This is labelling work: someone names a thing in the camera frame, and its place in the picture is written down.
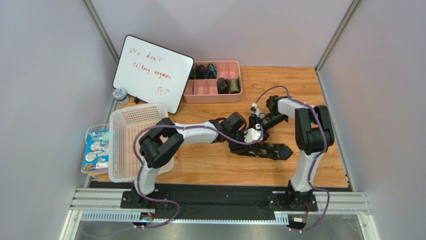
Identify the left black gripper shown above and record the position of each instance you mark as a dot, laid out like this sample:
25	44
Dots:
237	143

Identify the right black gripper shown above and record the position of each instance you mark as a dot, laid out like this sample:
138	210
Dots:
254	121

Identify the black floral patterned tie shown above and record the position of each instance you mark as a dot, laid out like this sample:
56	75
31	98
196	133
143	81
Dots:
273	151

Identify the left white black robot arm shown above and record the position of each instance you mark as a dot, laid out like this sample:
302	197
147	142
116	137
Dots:
155	146

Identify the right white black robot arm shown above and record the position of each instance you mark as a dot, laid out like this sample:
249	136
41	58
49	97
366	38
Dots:
313	136

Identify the olive green rolled tie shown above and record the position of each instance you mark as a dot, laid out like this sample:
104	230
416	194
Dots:
234	85

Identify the black glossy rolled tie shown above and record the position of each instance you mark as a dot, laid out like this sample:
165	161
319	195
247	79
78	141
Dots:
223	86

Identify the pink divided organizer box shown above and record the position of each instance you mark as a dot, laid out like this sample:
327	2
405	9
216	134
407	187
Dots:
202	91

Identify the dark blue rolled tie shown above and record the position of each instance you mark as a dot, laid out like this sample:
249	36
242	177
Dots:
211	71

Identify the black rolled tie far left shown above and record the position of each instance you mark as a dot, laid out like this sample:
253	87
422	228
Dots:
192	74

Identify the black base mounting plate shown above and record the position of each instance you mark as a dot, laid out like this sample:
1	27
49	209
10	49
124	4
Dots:
212	202

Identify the white whiteboard with red writing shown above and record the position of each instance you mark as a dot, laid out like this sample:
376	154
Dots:
152	73

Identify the white plastic mesh basket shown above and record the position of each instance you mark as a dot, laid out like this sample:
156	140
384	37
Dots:
124	125

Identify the small blue white jar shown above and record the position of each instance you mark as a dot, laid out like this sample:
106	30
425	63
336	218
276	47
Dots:
121	96

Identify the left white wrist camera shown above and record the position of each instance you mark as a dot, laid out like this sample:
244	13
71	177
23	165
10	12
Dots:
254	135

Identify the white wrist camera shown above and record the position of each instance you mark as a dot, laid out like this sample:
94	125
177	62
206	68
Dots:
254	135
255	111

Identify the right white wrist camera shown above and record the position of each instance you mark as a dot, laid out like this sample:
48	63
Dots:
255	111

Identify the aluminium frame rail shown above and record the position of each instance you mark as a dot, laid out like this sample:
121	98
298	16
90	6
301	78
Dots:
93	214

